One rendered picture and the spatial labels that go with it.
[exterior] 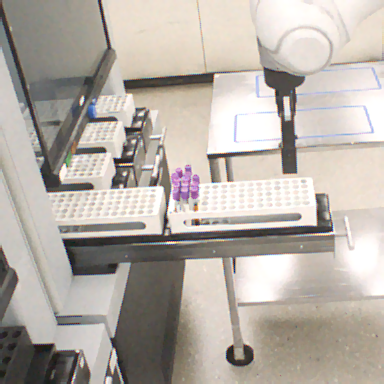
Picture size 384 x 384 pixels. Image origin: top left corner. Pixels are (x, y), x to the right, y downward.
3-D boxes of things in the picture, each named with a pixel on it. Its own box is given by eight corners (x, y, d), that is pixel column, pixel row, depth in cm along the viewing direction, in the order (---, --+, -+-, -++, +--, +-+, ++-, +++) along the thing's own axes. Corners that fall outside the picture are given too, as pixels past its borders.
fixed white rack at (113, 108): (25, 138, 169) (19, 119, 166) (36, 120, 178) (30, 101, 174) (130, 131, 167) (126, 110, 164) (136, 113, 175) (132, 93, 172)
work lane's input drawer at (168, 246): (15, 276, 133) (3, 244, 128) (34, 234, 144) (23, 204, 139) (356, 259, 127) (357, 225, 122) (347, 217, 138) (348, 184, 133)
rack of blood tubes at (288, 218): (171, 238, 128) (167, 215, 124) (176, 208, 136) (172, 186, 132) (316, 230, 125) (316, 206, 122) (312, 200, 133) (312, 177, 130)
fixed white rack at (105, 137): (7, 169, 157) (0, 149, 153) (20, 148, 165) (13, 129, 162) (121, 162, 154) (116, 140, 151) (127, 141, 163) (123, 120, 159)
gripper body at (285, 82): (262, 54, 114) (265, 98, 119) (263, 74, 107) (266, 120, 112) (302, 51, 114) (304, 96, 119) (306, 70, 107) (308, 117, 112)
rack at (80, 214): (25, 245, 130) (17, 223, 127) (38, 216, 139) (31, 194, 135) (162, 238, 128) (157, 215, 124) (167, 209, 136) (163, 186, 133)
